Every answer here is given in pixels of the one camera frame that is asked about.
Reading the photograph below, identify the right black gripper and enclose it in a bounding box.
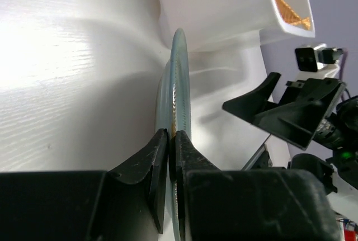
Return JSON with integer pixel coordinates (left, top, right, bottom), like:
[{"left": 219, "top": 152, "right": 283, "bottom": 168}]
[{"left": 222, "top": 72, "right": 346, "bottom": 150}]

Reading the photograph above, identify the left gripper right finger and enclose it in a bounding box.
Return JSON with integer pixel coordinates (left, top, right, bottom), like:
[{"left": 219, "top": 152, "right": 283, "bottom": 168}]
[{"left": 172, "top": 131, "right": 330, "bottom": 240}]

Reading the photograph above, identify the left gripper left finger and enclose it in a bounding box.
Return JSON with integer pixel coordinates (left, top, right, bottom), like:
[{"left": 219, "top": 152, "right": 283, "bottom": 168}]
[{"left": 103, "top": 129, "right": 168, "bottom": 240}]

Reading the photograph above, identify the teal round ceramic plate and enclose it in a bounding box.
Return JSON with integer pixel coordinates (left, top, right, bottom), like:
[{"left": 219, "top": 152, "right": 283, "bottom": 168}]
[{"left": 155, "top": 28, "right": 191, "bottom": 240}]

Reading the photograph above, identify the orange fish-shaped woven basket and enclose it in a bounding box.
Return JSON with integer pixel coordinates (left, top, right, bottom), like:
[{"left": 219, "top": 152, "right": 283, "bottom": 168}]
[{"left": 275, "top": 0, "right": 311, "bottom": 30}]

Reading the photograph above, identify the white plastic bin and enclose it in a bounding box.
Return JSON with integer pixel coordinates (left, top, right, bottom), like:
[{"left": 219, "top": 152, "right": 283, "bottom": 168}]
[{"left": 159, "top": 0, "right": 315, "bottom": 51}]

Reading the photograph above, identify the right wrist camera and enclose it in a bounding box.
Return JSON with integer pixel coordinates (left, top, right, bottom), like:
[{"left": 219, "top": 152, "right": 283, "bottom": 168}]
[{"left": 295, "top": 42, "right": 344, "bottom": 72}]

